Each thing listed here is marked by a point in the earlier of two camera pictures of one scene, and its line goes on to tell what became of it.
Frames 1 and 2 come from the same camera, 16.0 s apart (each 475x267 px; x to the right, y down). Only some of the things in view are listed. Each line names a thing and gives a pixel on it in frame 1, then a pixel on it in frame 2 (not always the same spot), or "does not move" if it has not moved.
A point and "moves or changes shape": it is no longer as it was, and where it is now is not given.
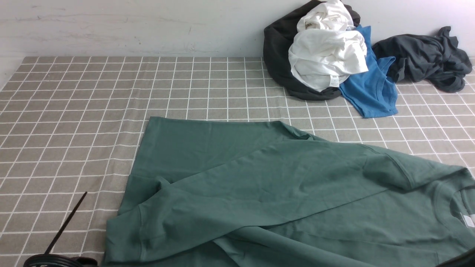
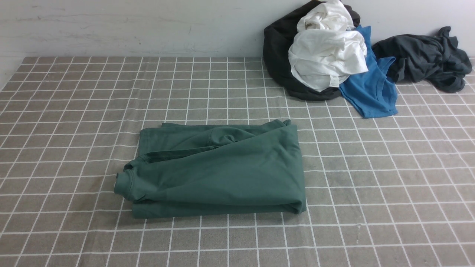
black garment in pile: x=278 y=35 does not move
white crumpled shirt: x=325 y=50 does not move
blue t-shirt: x=373 y=92 does not move
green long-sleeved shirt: x=212 y=192 moves or changes shape
